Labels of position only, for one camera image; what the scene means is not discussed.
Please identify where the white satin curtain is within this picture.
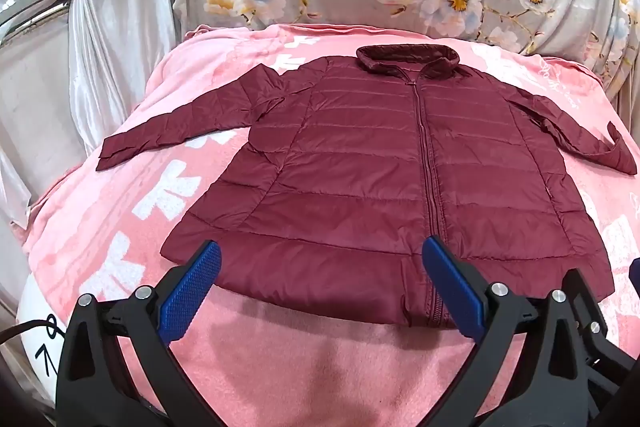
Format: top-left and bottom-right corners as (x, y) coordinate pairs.
(0, 0), (183, 230)

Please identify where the pink printed blanket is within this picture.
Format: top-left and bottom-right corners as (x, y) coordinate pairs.
(22, 23), (640, 427)

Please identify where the maroon quilted jacket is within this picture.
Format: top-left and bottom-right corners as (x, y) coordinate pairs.
(95, 44), (640, 328)

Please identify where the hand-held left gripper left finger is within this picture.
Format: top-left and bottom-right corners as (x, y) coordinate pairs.
(54, 239), (223, 427)

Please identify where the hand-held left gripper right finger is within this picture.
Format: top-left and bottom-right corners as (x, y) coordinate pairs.
(421, 235), (638, 427)

